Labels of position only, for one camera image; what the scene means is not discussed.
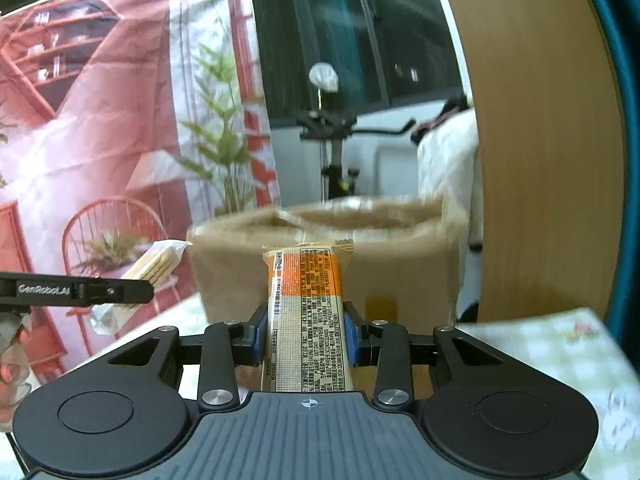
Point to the white quilted blanket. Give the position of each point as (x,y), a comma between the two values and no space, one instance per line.
(449,163)

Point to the orange wafer snack pack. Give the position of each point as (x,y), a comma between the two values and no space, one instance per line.
(306,348)

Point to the wooden board panel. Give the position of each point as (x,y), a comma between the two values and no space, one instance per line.
(552,153)

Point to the dark window frame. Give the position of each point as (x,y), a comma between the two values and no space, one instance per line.
(386,53)

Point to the green checked tablecloth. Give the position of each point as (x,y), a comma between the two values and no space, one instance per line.
(476,413)

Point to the gloved person hand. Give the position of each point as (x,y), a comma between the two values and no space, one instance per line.
(16,329)

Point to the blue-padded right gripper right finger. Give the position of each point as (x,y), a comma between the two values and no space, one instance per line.
(380,352)

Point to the brown cardboard box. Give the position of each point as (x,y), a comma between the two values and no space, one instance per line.
(406,265)

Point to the white plastic bag cover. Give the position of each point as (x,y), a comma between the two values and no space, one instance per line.
(323,77)

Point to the black exercise bike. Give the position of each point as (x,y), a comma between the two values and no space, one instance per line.
(331,131)

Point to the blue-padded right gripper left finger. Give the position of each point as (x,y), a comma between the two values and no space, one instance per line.
(225,346)

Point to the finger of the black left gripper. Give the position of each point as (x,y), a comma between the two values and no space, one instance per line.
(108,291)

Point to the yellow wafer snack pack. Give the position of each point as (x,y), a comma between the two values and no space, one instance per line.
(156,266)

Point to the red printed backdrop cloth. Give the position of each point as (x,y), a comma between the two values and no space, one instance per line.
(124,122)

